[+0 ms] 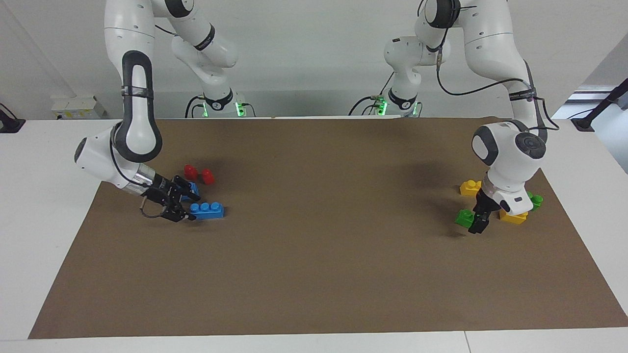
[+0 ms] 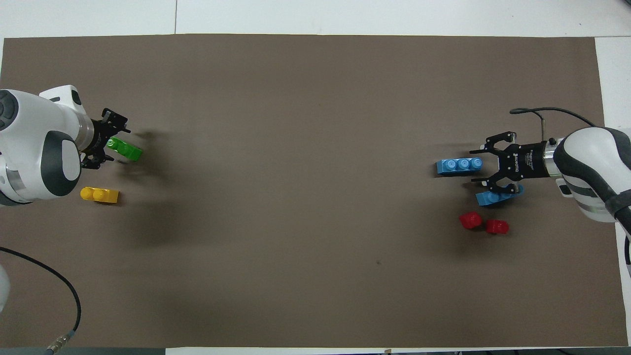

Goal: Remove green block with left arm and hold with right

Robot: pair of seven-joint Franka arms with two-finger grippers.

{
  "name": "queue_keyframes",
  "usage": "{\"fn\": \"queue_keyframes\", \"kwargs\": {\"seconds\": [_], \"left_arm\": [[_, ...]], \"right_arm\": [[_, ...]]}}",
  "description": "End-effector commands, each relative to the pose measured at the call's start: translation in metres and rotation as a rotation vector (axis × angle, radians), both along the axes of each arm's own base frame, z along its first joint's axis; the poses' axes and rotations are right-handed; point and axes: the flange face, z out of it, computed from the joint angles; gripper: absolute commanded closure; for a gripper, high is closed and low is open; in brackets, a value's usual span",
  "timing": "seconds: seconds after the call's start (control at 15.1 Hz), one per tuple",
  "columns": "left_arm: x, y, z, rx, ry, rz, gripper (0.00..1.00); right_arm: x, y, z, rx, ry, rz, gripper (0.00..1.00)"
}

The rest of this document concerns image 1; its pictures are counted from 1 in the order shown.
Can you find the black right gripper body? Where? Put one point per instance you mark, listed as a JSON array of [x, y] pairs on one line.
[[162, 193]]

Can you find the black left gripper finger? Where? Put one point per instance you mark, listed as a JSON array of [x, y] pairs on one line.
[[479, 224]]

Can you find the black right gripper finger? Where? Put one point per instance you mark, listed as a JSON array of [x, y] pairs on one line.
[[186, 189], [180, 214]]

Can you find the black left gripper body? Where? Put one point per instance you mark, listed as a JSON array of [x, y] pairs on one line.
[[485, 203]]

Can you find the green two-stud toy block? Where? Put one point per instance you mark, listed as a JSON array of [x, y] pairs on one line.
[[536, 201], [463, 218]]

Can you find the blue three-stud toy block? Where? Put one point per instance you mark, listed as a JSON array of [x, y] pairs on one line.
[[194, 187], [208, 211]]

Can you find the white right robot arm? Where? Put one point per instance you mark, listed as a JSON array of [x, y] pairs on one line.
[[122, 24]]

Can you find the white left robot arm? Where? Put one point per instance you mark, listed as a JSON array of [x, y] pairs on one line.
[[510, 162]]

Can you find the red single-stud toy block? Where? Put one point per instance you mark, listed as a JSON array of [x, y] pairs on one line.
[[190, 171], [208, 176]]

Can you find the yellow two-stud toy block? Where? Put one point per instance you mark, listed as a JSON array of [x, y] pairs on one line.
[[470, 188], [512, 218]]

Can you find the black stand pole with foot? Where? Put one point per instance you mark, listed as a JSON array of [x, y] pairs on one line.
[[584, 123]]

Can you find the brown paper table mat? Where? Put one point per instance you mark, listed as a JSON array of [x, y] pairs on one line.
[[314, 269]]

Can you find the black table clamp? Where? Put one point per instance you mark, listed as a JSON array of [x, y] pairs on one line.
[[10, 125]]

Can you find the white wall socket box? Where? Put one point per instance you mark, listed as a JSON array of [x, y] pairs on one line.
[[78, 105]]

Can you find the grey metal rail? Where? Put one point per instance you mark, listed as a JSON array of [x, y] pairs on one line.
[[593, 90]]

